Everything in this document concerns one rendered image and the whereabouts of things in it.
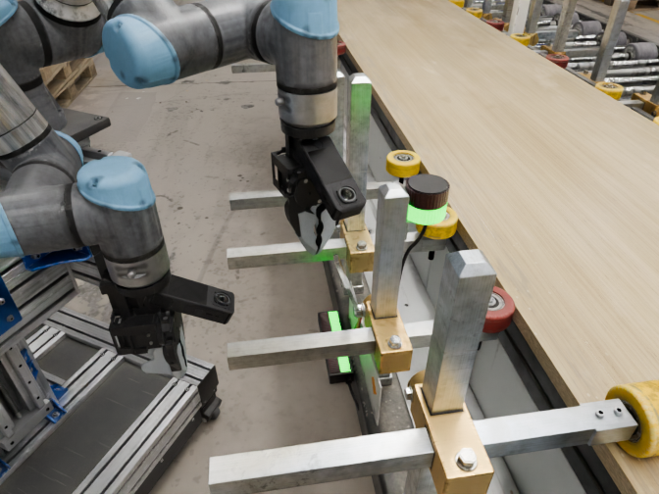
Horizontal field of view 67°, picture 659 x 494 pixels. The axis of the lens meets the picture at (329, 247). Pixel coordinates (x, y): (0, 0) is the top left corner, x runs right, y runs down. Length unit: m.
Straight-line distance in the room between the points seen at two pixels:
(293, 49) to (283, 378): 1.41
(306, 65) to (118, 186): 0.25
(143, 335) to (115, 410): 0.91
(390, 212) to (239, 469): 0.37
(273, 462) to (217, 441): 1.18
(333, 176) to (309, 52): 0.15
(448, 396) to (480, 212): 0.55
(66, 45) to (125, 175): 0.56
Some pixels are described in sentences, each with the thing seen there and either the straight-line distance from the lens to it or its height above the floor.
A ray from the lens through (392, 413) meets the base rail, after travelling 0.91.
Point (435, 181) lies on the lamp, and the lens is 0.71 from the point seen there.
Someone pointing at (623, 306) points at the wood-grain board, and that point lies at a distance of 0.91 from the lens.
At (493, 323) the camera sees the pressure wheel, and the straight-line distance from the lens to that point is 0.81.
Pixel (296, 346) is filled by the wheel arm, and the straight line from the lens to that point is 0.79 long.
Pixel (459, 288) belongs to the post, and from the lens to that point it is 0.45.
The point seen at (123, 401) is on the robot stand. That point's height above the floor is 0.21.
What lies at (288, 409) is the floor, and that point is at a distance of 1.77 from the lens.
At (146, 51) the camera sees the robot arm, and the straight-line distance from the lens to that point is 0.58.
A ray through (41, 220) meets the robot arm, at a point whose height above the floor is 1.14.
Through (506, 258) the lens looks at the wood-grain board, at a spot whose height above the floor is 0.90.
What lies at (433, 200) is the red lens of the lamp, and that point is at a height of 1.09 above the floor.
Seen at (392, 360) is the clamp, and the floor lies 0.85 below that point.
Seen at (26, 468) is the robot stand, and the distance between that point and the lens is 1.62.
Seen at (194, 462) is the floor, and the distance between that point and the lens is 1.72.
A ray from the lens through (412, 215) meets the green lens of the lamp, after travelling 0.70.
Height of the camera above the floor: 1.44
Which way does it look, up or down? 37 degrees down
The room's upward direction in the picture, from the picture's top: straight up
